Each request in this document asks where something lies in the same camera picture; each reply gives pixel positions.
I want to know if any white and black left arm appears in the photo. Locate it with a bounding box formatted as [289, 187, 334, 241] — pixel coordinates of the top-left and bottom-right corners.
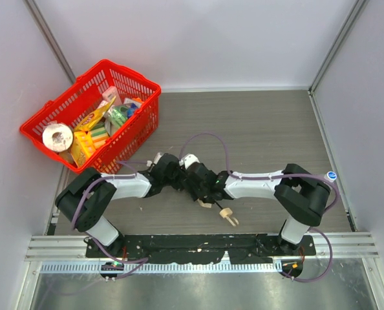
[55, 153, 180, 256]

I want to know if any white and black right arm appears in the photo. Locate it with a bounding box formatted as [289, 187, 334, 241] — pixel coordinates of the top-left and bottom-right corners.
[184, 162, 330, 254]

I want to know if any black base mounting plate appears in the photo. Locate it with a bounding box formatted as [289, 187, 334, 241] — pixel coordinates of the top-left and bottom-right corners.
[85, 232, 318, 265]

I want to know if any green white wrapped package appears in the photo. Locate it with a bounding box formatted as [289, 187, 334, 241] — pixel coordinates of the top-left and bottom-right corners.
[104, 105, 127, 130]

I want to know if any yellow green sponge pack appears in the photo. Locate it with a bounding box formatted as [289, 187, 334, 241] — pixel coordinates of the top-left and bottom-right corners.
[88, 125, 109, 149]

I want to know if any red plastic shopping basket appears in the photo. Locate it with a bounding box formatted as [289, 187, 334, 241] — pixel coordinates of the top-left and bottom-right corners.
[19, 59, 162, 175]

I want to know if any orange plastic package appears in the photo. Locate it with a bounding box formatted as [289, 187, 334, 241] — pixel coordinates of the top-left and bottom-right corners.
[70, 131, 96, 167]

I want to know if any pink white small package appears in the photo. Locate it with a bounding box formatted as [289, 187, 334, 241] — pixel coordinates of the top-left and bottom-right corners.
[102, 86, 118, 102]

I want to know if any white toilet paper roll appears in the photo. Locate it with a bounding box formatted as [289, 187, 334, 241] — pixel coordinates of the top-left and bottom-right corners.
[42, 123, 74, 152]

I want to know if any clear plastic water bottle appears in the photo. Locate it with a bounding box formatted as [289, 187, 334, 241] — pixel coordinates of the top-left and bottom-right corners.
[324, 171, 337, 183]

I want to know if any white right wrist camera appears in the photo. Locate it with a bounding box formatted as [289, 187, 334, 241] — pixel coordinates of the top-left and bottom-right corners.
[180, 154, 200, 169]

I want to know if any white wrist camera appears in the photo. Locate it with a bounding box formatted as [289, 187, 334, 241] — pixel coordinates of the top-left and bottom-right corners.
[180, 154, 200, 169]
[146, 152, 164, 167]

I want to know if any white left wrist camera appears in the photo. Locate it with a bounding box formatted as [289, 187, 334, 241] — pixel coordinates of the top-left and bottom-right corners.
[146, 152, 164, 167]

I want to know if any white slotted cable duct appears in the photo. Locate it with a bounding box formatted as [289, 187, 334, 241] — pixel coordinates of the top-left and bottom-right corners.
[40, 260, 282, 274]

